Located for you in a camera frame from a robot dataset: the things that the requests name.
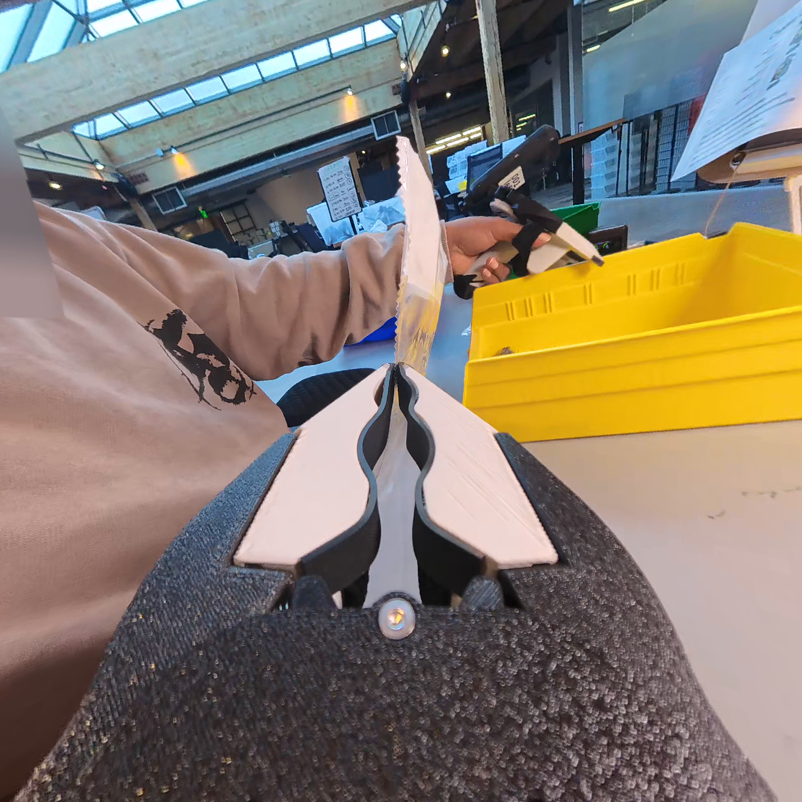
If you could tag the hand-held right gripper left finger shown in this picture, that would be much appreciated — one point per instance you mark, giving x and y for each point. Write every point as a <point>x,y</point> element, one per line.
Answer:
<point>313,495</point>

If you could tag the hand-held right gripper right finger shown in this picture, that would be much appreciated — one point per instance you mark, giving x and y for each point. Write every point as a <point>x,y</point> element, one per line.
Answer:
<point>489,495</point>

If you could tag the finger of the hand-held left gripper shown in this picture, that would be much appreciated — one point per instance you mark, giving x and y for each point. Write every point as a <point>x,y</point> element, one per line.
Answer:
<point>548,257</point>
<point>574,241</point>

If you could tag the large clear labelled bag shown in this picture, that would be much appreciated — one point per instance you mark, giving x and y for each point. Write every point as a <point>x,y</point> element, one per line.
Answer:
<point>424,238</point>

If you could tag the yellow bin with grey parts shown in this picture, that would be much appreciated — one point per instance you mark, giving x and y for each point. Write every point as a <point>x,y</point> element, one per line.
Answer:
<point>627,351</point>

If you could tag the person's left forearm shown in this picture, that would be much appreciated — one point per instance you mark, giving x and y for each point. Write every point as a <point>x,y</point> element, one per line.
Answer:
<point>326,295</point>

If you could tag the person's left hand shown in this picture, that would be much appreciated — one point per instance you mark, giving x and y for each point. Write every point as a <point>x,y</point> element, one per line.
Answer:
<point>476,238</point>

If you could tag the dark wooden table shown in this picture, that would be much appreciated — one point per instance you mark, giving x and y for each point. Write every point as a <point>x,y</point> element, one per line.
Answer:
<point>589,132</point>

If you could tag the black textured pad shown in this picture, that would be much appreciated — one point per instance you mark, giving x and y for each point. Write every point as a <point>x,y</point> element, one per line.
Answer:
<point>320,395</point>

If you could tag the blue bin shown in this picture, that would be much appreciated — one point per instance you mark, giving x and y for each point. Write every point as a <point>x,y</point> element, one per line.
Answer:
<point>379,332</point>

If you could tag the white paper sign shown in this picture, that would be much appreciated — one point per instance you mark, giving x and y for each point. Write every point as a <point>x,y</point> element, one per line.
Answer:
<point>340,188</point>

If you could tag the white book stand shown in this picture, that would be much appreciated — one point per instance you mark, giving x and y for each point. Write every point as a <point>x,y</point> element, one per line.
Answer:
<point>758,161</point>

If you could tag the person's beige sweatshirt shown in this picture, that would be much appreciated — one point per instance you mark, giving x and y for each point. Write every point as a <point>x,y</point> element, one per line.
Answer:
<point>100,476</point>

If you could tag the white stand pole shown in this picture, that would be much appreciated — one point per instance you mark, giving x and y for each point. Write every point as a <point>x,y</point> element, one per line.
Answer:
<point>793,201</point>

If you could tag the instruction booklet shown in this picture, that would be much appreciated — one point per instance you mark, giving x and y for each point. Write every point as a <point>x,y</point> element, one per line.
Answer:
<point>752,88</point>

